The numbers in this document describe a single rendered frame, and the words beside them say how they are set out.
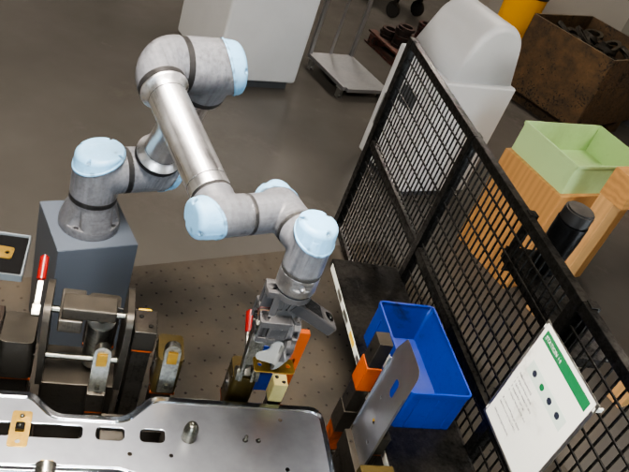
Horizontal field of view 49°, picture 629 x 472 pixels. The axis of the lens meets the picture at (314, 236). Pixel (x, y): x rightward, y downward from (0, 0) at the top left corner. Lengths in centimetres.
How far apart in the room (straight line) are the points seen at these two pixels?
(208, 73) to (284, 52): 390
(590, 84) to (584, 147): 207
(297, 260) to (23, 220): 255
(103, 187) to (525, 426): 111
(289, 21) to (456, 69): 143
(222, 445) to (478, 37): 328
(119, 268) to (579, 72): 554
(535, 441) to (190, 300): 121
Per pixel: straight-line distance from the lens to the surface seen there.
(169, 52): 140
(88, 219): 178
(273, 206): 121
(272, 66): 533
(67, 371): 169
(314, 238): 114
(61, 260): 180
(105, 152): 173
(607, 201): 391
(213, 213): 115
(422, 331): 193
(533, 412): 157
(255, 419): 164
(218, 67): 144
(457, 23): 450
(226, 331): 223
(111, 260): 184
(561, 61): 693
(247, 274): 245
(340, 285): 202
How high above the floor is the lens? 226
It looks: 35 degrees down
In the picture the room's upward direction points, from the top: 22 degrees clockwise
